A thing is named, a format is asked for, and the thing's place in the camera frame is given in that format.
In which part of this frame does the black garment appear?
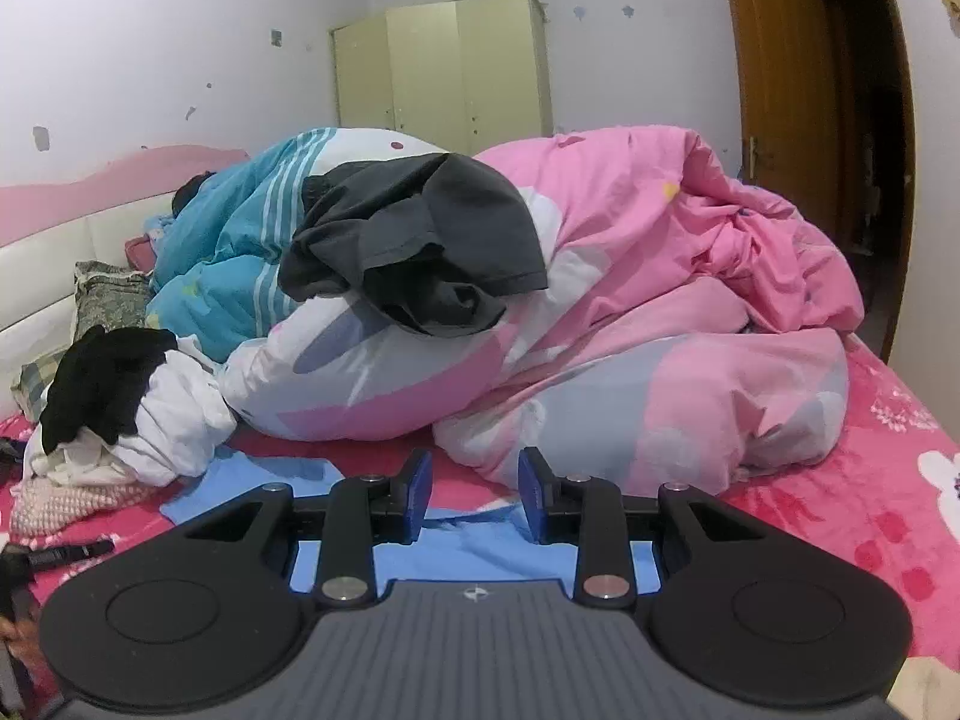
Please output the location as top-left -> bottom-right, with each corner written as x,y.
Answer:
41,325 -> 179,456

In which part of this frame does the dark grey T-shirt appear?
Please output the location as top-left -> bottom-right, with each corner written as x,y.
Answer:
277,152 -> 550,338

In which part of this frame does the cream wardrobe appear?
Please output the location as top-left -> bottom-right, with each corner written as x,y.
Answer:
330,0 -> 554,158

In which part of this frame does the dark brown bundle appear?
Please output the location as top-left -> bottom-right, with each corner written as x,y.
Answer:
171,172 -> 220,216

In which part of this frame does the teal striped duvet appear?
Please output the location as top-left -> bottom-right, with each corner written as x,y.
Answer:
146,127 -> 421,362

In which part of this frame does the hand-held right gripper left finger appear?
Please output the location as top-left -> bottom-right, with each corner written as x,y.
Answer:
184,448 -> 434,608

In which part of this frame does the light blue T-shirt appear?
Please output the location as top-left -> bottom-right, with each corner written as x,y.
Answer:
160,448 -> 661,593

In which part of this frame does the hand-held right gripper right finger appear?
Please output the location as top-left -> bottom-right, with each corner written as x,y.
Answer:
517,446 -> 751,610

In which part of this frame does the pink checked garment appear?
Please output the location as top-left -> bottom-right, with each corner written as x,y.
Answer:
9,476 -> 164,539

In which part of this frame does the plaid pillow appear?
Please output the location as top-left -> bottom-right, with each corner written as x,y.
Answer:
11,349 -> 74,422

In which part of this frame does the white and pink headboard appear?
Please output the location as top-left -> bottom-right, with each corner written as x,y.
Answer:
0,146 -> 252,400

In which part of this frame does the pink and white duvet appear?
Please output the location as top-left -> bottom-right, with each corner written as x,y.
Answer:
217,127 -> 867,500

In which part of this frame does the brown wooden door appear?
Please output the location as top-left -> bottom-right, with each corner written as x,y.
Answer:
817,0 -> 919,366

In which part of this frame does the white garment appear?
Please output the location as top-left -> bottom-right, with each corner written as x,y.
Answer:
22,334 -> 239,488

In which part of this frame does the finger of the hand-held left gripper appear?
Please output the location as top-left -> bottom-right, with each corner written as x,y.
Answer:
30,538 -> 115,571

